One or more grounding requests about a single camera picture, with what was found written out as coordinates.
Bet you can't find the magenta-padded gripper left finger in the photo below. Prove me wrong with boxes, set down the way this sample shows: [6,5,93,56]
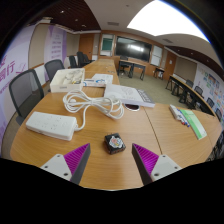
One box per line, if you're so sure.
[40,143,92,185]

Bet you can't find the white open box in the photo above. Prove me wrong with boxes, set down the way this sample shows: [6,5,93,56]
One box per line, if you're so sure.
[49,68,86,93]

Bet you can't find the bright ceiling light panel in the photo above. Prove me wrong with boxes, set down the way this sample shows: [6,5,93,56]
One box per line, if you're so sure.
[126,0,211,43]

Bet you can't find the colourful wall posters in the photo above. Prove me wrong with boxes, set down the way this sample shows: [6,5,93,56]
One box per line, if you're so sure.
[199,68,224,111]

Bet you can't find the group of black chairs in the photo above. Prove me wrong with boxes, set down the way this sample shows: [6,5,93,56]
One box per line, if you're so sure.
[68,51,95,69]
[184,79,224,158]

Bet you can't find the dark-legged wooden desk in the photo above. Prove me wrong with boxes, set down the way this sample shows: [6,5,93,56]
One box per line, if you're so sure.
[117,59,147,81]

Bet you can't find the green and white board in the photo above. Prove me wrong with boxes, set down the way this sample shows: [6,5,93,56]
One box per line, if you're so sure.
[99,33,115,57]

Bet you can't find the small wooden desk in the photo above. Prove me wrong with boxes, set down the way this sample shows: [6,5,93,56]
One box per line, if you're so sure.
[153,67,166,80]

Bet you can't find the white wall board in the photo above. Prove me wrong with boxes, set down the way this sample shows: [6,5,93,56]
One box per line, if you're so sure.
[149,44,164,67]

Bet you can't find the wooden door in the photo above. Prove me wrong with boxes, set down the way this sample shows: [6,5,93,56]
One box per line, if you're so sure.
[163,50,178,81]
[78,33,95,61]

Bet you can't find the white marker set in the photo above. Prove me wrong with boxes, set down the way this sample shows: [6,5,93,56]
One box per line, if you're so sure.
[168,104,191,128]

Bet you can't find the green booklet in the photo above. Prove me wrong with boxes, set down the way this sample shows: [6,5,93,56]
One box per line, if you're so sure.
[178,108,208,141]

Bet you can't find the black mesh office chair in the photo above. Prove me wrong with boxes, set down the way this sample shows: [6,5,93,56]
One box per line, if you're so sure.
[8,68,45,126]
[44,59,66,83]

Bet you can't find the narrow purple wall banner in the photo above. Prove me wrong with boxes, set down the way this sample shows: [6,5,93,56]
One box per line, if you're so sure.
[43,25,68,73]

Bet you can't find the long wooden table row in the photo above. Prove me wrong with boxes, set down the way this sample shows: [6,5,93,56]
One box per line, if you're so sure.
[165,75,214,116]

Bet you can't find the thick white book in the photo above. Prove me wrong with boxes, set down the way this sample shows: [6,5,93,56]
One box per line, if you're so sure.
[103,83,156,109]

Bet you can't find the wide purple wall banner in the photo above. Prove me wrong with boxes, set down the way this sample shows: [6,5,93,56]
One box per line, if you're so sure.
[0,24,36,151]

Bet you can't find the small black charger block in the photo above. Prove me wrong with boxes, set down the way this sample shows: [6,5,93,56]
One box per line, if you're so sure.
[104,132,127,155]

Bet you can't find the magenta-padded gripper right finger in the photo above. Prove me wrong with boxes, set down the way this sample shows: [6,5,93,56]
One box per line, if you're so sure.
[131,143,183,186]

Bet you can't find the white paper sheets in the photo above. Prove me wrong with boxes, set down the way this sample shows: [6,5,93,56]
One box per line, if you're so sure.
[83,73,114,88]

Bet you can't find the large black wall screen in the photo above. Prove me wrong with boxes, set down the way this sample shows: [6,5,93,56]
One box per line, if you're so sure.
[115,35,153,63]

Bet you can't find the black round table grommet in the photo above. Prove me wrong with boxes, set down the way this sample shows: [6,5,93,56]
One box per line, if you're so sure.
[124,103,141,112]

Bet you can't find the white coiled cable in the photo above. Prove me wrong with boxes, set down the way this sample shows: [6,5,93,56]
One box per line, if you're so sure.
[62,89,125,132]

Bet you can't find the white power strip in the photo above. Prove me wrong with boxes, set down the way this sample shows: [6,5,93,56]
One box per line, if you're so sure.
[25,111,79,141]

